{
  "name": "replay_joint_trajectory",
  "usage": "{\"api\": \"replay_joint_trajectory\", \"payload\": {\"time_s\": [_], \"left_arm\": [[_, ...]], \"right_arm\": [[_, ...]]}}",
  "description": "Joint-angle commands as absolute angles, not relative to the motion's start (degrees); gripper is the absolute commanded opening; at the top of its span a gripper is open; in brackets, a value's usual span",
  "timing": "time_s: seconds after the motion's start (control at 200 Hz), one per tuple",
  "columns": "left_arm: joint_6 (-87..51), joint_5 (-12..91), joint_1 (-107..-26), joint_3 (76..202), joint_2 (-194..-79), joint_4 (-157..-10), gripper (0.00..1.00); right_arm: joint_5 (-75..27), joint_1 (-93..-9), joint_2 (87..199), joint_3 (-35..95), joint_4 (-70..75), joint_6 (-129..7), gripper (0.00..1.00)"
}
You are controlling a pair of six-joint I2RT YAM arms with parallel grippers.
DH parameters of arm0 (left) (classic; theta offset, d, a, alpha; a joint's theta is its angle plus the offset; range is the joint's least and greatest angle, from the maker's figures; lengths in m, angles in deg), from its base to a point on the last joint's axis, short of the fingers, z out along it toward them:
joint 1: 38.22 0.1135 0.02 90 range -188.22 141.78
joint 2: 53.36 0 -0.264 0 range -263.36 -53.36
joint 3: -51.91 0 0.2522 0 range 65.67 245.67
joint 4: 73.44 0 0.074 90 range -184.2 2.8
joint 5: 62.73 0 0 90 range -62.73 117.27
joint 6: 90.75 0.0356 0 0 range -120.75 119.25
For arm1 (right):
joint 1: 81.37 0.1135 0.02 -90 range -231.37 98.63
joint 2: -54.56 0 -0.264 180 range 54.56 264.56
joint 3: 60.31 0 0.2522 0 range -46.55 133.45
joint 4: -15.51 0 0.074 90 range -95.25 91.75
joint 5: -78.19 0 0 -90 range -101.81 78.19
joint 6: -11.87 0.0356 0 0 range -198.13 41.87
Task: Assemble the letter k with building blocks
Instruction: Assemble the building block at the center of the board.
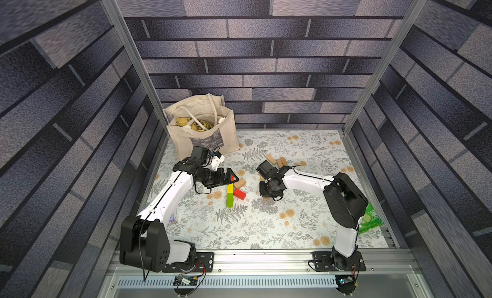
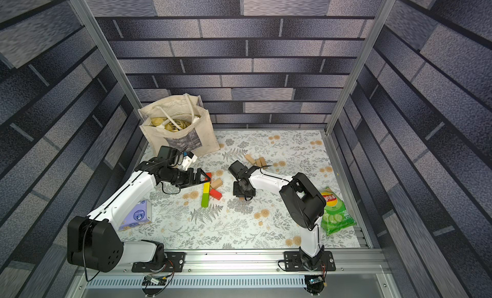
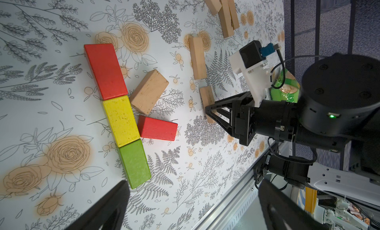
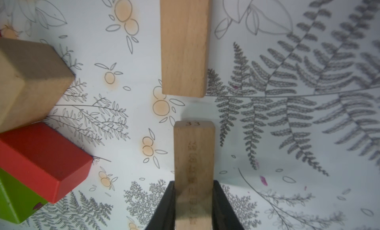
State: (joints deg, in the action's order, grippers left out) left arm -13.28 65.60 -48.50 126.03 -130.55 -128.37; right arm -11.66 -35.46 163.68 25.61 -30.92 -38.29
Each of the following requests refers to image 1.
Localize green wooden block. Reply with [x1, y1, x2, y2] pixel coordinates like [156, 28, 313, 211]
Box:
[226, 193, 234, 208]

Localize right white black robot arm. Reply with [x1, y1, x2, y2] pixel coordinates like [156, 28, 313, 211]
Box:
[256, 161, 369, 272]

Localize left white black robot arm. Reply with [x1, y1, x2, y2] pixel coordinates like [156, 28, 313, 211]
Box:
[120, 146, 239, 272]

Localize yellow items inside bag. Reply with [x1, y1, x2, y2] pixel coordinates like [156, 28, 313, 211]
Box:
[176, 117, 214, 132]

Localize beige canvas tote bag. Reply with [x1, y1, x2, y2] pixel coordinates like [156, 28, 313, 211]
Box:
[163, 93, 240, 160]

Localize green chips bag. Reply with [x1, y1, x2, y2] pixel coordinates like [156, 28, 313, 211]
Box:
[359, 203, 384, 234]

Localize left circuit board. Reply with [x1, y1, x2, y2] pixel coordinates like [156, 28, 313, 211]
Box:
[173, 275, 200, 288]

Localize circuit board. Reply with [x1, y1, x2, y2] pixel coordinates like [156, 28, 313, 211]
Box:
[173, 275, 200, 288]
[335, 276, 357, 295]

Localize right circuit board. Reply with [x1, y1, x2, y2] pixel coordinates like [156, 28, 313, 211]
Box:
[335, 276, 357, 295]

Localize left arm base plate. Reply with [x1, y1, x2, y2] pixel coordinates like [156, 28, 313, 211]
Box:
[162, 252, 215, 273]

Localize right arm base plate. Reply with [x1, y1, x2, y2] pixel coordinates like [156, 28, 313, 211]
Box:
[311, 250, 366, 272]

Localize aluminium front rail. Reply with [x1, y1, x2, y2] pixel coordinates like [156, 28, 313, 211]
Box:
[107, 249, 420, 278]

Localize left aluminium frame post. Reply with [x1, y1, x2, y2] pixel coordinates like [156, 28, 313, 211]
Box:
[95, 0, 170, 130]

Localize aluminium frame post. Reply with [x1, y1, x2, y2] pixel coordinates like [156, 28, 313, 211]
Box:
[95, 0, 170, 130]
[343, 0, 434, 135]

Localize right aluminium frame post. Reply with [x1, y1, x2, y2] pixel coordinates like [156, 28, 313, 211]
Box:
[343, 0, 434, 135]

